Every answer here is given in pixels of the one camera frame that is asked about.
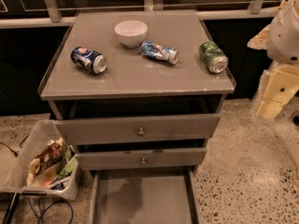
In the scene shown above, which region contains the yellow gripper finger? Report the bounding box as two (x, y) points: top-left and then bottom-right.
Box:
(256, 64), (299, 119)
(247, 25), (269, 49)

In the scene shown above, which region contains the green soda can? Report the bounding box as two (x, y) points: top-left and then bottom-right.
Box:
(199, 41), (229, 74)

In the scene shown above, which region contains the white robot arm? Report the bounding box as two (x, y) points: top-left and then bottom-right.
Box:
(248, 0), (299, 119)

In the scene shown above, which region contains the crushed light blue can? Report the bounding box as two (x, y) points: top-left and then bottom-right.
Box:
(141, 41), (179, 65)

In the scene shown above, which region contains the grey drawer cabinet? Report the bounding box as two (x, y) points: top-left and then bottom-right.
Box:
(36, 10), (236, 224)

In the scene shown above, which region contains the grey middle drawer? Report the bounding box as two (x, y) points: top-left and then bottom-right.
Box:
(75, 147), (206, 171)

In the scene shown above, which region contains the grey drawer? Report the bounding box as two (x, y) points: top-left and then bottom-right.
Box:
(75, 147), (206, 171)
(55, 114), (220, 146)
(88, 167), (200, 224)

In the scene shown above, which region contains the brass top drawer knob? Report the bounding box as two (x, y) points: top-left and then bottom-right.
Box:
(137, 127), (146, 136)

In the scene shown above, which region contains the grey bottom drawer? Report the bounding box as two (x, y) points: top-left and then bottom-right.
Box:
(88, 167), (200, 224)

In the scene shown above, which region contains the dark blue soda can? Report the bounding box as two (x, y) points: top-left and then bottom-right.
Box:
(70, 47), (107, 75)

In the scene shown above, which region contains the grey top drawer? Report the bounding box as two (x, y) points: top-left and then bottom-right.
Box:
(55, 114), (220, 146)

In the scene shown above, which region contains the metal window railing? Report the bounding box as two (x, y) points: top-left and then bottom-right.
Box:
(0, 0), (286, 29)

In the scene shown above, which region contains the white ceramic bowl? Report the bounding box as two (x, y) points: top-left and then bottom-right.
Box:
(114, 21), (148, 48)

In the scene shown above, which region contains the green snack packet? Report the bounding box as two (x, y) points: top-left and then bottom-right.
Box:
(58, 146), (78, 179)

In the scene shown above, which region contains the brown snack bag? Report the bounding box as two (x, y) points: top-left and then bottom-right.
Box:
(28, 138), (64, 175)

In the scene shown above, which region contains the clear plastic bin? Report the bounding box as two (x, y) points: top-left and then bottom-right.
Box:
(0, 120), (81, 201)

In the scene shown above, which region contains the black cable on floor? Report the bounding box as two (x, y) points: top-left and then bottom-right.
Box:
(0, 133), (30, 158)

